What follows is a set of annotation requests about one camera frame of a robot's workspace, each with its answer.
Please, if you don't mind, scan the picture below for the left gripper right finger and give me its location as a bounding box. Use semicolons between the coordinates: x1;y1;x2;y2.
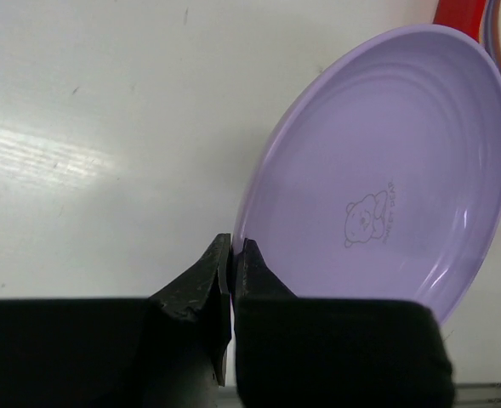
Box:
233;240;456;407

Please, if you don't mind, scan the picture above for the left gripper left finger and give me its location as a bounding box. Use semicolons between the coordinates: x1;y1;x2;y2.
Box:
0;234;231;407

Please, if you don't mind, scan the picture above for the purple plate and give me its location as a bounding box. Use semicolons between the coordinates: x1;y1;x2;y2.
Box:
232;24;501;321

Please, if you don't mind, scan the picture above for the red plastic bin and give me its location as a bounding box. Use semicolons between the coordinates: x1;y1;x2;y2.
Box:
430;0;501;171

